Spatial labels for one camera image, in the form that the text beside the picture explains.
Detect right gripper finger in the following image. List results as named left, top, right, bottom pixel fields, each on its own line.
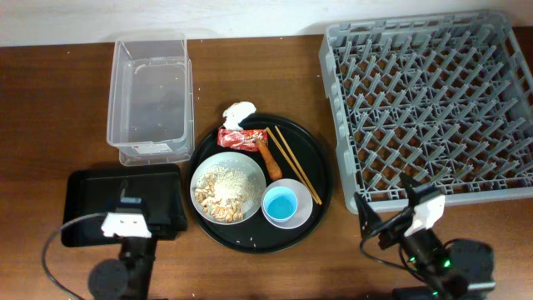
left=400, top=172, right=421, bottom=196
left=354, top=192, right=382, bottom=238

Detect wooden chopstick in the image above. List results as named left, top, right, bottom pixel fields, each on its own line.
left=275, top=126, right=322, bottom=205
left=266, top=127, right=310, bottom=193

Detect white small bowl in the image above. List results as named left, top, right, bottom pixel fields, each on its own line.
left=262, top=179, right=314, bottom=230

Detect blue plastic cup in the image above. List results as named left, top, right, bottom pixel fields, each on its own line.
left=262, top=186, right=298, bottom=223

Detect red snack wrapper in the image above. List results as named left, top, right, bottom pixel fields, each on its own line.
left=217, top=128, right=268, bottom=152

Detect white tissue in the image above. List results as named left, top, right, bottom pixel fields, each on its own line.
left=222, top=102, right=257, bottom=131

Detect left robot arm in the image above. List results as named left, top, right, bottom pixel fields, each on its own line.
left=88, top=197, right=178, bottom=299

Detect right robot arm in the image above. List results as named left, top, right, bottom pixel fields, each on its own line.
left=354, top=173, right=496, bottom=299

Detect grey dishwasher rack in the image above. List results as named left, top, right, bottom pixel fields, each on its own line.
left=319, top=11, right=532, bottom=213

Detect black rectangular tray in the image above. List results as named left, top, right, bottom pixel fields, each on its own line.
left=63, top=164, right=187, bottom=245

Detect rice and nut scraps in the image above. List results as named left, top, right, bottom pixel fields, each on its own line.
left=192, top=165, right=266, bottom=225

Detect grey plate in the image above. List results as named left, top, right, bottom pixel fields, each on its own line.
left=190, top=152, right=267, bottom=221

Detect round black tray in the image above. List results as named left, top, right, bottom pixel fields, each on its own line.
left=187, top=113, right=334, bottom=253

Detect orange carrot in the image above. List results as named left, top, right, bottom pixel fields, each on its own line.
left=255, top=139, right=282, bottom=181

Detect clear plastic storage bin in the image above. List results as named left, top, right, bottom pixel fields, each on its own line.
left=107, top=30, right=195, bottom=167

